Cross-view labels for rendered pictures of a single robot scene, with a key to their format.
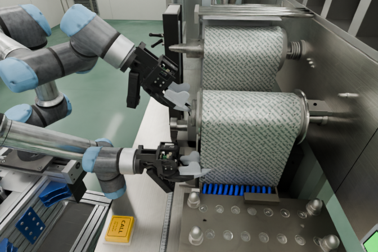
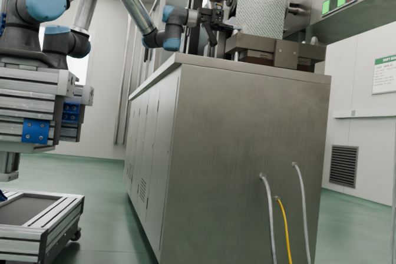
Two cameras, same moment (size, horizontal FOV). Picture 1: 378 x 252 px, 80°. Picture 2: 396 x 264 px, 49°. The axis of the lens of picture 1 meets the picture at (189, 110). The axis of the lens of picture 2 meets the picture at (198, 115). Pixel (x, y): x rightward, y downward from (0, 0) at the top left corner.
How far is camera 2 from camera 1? 1.84 m
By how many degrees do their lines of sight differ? 42
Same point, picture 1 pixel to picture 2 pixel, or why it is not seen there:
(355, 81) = not seen: outside the picture
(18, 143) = not seen: outside the picture
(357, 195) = (316, 8)
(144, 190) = not seen: hidden behind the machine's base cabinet
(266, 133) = (270, 3)
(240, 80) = not seen: hidden behind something
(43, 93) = (84, 19)
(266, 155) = (272, 20)
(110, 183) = (177, 28)
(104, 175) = (177, 18)
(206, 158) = (239, 19)
